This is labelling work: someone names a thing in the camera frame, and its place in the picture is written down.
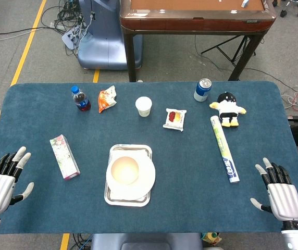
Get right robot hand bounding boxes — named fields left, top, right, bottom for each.
left=250, top=157, right=298, bottom=222

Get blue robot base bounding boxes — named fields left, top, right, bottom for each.
left=77, top=0, right=143, bottom=70

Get floral pink carton box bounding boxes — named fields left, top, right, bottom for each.
left=49, top=134, right=81, bottom=180

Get green white tube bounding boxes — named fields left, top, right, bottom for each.
left=210, top=116, right=240, bottom=184

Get yellow green toy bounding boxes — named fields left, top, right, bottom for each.
left=201, top=232, right=222, bottom=247

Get blue table cloth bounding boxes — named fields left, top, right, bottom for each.
left=0, top=81, right=298, bottom=234

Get black white plush toy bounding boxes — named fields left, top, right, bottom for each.
left=209, top=91, right=247, bottom=128

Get blue cap soda bottle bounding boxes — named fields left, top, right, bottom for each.
left=71, top=85, right=92, bottom=112

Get metal rectangular tray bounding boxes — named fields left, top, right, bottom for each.
left=104, top=144, right=153, bottom=207

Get packaged pastry with red filling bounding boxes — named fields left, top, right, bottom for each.
left=163, top=108, right=188, bottom=132

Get blue soda can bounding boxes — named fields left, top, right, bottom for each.
left=193, top=78, right=213, bottom=103

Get white round plate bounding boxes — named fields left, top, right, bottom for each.
left=106, top=156, right=156, bottom=201

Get orange snack bag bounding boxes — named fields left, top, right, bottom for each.
left=98, top=85, right=118, bottom=114

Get blue robot torso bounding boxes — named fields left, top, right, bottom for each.
left=90, top=233, right=204, bottom=250

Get black tripod stand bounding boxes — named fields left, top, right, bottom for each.
left=200, top=35, right=257, bottom=69

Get white power strip with plugs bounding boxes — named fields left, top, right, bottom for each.
left=61, top=26, right=85, bottom=51

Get white paper cup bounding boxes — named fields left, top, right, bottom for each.
left=135, top=96, right=153, bottom=118

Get brown wooden table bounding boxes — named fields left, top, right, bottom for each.
left=119, top=0, right=277, bottom=83

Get tangled floor cables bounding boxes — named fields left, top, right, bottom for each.
left=40, top=0, right=92, bottom=57

